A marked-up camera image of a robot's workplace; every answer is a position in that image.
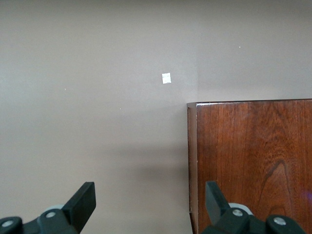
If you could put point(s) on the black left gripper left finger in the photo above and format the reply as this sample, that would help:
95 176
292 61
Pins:
79 207

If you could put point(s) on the dark brown wooden cabinet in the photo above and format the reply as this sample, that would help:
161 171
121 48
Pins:
251 158

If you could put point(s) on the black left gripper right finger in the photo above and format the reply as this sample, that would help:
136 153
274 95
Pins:
217 207

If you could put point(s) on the small square tape patch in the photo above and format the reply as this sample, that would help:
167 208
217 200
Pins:
166 78

